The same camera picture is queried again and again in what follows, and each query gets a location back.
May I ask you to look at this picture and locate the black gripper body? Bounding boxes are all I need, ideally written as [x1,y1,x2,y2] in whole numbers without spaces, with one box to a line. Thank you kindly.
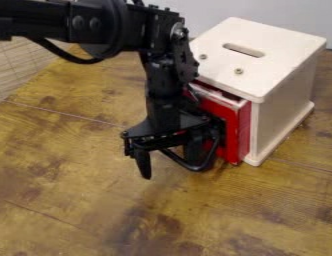
[122,97,223,157]

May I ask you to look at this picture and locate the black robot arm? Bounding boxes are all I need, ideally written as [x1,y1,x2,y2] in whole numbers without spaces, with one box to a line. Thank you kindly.
[0,0,224,179]

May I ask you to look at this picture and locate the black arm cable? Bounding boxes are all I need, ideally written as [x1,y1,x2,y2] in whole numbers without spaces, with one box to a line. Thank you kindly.
[32,37,105,65]

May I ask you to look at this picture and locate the white wooden box cabinet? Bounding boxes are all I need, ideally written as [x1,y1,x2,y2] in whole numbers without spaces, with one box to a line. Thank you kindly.
[190,17,326,166]

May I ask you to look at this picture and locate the black metal drawer handle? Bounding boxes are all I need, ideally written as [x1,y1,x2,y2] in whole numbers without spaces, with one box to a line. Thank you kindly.
[160,128,220,172]

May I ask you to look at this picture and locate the red drawer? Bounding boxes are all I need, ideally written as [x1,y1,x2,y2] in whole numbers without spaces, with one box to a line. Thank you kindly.
[190,80,251,165]

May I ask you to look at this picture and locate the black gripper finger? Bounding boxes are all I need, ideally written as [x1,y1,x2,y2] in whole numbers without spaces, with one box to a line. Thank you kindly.
[134,149,151,180]
[183,134,207,169]

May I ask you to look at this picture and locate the woven mat at left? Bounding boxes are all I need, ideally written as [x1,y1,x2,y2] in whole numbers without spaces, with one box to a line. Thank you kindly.
[0,38,57,102]

